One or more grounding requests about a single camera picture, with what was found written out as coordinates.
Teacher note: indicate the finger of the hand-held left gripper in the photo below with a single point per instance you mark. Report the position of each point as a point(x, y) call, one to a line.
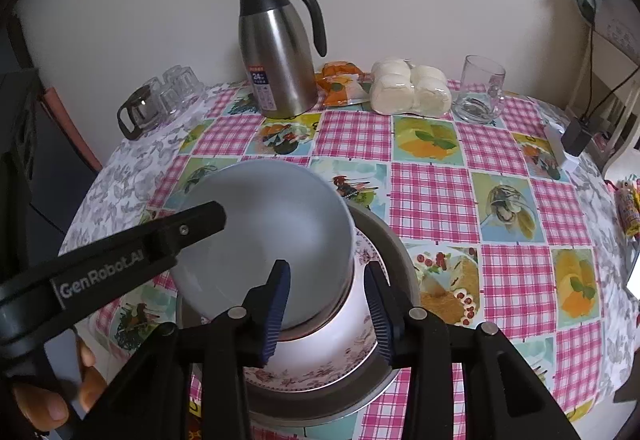
point(195, 222)

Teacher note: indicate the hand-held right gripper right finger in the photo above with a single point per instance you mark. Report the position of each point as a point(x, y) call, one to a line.
point(380, 315)

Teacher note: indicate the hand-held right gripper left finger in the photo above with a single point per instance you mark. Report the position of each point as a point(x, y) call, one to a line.
point(277, 310)

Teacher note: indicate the floral plate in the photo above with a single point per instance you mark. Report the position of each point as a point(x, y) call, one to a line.
point(320, 372)

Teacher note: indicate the light blue bowl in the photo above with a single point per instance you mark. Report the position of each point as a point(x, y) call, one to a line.
point(280, 220)

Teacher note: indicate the person's left hand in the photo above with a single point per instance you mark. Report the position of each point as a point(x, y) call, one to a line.
point(42, 407)

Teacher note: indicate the dark cabinet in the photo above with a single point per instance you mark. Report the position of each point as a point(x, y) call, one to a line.
point(70, 200)

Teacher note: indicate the pink checked tablecloth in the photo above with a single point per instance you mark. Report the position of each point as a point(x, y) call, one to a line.
point(430, 210)

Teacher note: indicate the salmon pink board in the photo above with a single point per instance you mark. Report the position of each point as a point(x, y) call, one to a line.
point(65, 120)

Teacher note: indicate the steel thermos jug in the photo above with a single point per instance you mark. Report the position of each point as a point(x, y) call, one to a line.
point(280, 70)

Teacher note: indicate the orange snack packet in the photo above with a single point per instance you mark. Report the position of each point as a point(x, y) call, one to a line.
point(340, 85)

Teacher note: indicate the clear glass mug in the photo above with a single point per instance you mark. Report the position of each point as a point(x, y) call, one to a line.
point(475, 110)

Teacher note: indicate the bag of white buns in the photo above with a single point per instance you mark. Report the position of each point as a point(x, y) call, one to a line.
point(410, 88)

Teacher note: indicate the white power adapter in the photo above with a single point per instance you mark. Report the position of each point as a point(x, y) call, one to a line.
point(560, 150)

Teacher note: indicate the black power adapter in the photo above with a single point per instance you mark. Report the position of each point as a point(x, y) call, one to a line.
point(577, 135)

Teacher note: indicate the colourful snack packets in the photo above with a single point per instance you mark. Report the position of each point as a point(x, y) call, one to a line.
point(630, 210)

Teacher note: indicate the white chair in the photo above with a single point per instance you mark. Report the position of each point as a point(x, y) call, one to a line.
point(615, 120)

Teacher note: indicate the cloth on chair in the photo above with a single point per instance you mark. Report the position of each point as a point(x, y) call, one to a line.
point(612, 15)

